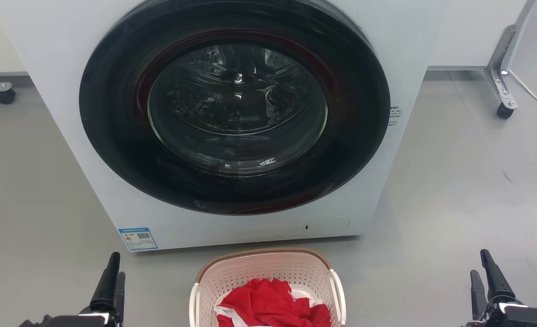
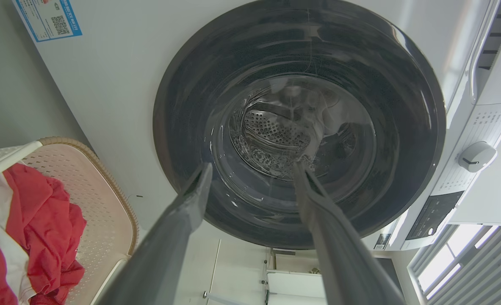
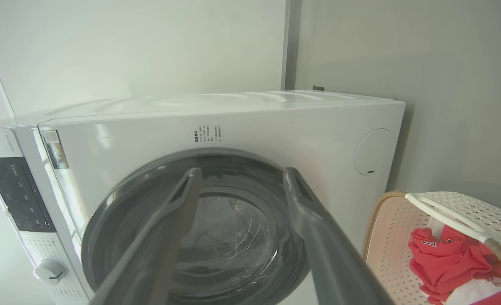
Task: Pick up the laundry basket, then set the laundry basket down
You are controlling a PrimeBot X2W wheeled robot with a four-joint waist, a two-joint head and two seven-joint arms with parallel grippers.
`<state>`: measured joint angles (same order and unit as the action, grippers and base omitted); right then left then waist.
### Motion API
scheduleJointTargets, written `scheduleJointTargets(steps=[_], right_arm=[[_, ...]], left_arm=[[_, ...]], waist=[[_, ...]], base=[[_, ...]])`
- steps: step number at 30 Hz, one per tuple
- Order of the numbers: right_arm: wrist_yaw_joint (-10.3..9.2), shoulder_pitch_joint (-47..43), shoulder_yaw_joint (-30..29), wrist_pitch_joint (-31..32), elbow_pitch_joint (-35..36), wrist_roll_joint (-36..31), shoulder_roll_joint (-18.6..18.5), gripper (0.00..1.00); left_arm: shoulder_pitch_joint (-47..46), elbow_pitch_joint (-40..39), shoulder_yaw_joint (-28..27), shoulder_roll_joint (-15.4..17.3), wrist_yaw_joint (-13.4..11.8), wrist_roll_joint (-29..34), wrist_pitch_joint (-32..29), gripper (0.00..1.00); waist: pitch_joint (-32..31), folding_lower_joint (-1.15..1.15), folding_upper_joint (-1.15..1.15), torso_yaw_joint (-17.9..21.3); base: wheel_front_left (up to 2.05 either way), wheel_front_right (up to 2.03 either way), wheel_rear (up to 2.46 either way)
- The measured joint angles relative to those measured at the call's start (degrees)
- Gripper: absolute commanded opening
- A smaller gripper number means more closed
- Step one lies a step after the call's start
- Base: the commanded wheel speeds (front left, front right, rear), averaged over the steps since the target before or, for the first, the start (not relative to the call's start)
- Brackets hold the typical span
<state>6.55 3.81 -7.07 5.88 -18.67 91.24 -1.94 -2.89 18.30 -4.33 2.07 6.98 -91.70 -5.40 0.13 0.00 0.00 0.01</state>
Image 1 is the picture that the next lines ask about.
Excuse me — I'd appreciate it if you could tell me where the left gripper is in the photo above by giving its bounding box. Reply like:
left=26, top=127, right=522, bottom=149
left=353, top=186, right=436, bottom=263
left=19, top=252, right=126, bottom=327

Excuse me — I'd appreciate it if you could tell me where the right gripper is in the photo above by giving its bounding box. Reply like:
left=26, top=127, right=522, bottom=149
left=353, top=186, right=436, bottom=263
left=466, top=249, right=537, bottom=327

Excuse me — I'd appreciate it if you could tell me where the cream perforated laundry basket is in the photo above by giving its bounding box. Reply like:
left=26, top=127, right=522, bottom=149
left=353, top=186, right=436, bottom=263
left=189, top=248, right=347, bottom=327

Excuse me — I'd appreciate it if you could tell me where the blue energy label sticker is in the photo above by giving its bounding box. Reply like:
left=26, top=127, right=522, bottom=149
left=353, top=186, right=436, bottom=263
left=118, top=227, right=158, bottom=252

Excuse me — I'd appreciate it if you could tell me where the red garment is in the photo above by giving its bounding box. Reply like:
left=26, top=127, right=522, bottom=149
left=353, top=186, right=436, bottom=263
left=216, top=278, right=332, bottom=327

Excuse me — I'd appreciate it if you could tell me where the round black washer door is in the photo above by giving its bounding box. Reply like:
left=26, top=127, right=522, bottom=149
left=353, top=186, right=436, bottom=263
left=79, top=0, right=391, bottom=216

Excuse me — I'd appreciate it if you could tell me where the round filter cover flap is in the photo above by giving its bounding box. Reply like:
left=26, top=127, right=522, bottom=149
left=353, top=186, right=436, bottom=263
left=303, top=215, right=350, bottom=236

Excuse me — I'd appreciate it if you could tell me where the white front-load washing machine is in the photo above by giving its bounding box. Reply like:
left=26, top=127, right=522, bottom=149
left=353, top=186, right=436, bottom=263
left=0, top=0, right=446, bottom=253

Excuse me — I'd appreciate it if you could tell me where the tall grey metal stand leg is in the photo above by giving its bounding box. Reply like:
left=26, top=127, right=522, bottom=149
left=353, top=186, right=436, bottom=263
left=485, top=0, right=537, bottom=109

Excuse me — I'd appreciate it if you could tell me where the thin white cable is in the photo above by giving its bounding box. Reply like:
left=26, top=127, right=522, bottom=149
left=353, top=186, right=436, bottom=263
left=509, top=69, right=537, bottom=116

